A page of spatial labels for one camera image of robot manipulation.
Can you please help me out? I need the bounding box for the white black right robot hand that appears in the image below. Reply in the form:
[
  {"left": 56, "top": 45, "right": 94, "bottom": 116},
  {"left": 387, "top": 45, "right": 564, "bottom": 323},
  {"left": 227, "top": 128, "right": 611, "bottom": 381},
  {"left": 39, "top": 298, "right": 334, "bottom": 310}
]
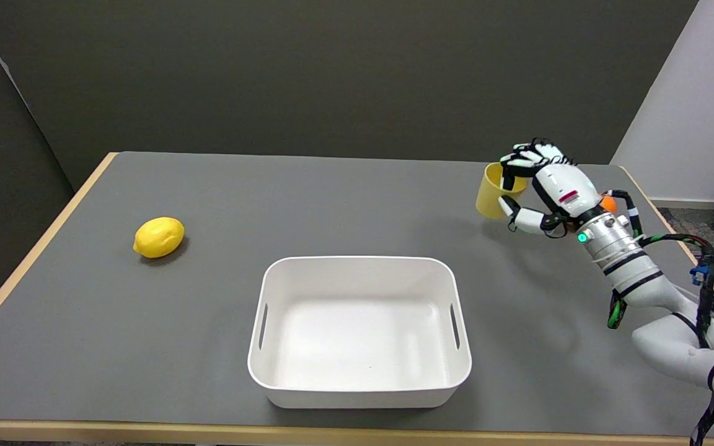
[{"left": 498, "top": 138, "right": 606, "bottom": 238}]

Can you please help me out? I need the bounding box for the yellow plastic cup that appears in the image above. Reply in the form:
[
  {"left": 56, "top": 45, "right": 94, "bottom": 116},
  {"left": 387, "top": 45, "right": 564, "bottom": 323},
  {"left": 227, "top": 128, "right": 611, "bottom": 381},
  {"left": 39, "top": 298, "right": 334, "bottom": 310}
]
[{"left": 475, "top": 162, "right": 527, "bottom": 220}]

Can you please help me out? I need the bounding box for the white plastic bin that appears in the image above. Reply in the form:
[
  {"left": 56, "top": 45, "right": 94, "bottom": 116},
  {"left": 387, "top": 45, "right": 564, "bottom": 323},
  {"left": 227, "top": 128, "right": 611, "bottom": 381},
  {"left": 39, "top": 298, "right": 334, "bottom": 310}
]
[{"left": 247, "top": 256, "right": 473, "bottom": 409}]

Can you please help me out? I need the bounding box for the yellow lemon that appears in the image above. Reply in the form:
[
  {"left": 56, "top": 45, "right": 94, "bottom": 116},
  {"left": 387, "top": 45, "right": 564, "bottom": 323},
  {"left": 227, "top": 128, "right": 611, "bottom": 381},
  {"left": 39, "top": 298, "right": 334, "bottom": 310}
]
[{"left": 133, "top": 217, "right": 185, "bottom": 259}]

